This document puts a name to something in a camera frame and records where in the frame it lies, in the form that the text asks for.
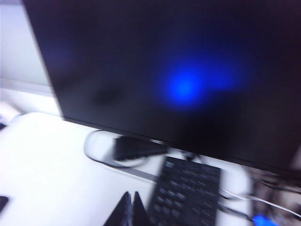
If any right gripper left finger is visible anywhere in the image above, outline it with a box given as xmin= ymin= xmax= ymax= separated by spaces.
xmin=115 ymin=191 xmax=132 ymax=226

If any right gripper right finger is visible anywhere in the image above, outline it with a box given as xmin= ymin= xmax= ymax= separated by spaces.
xmin=132 ymin=191 xmax=149 ymax=226

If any black portable hard drive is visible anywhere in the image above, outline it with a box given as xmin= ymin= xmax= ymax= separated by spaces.
xmin=0 ymin=195 xmax=9 ymax=213

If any black and blue keyboard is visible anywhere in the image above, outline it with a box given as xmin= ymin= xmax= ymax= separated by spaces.
xmin=146 ymin=156 xmax=223 ymax=226

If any black power adapter brick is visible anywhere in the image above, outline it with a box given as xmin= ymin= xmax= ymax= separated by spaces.
xmin=112 ymin=136 xmax=169 ymax=162

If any silver monitor stand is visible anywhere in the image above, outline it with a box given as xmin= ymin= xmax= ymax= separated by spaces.
xmin=84 ymin=129 xmax=166 ymax=182

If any black computer monitor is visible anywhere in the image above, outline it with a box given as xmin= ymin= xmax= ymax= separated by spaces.
xmin=22 ymin=0 xmax=301 ymax=175

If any grey aluminium partition panel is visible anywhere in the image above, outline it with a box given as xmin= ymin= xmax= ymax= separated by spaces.
xmin=0 ymin=0 xmax=56 ymax=100

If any thin white cable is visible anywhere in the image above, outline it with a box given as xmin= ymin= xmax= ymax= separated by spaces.
xmin=220 ymin=187 xmax=301 ymax=220

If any black cable cluster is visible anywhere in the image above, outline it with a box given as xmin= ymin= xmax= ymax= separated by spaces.
xmin=251 ymin=169 xmax=301 ymax=226

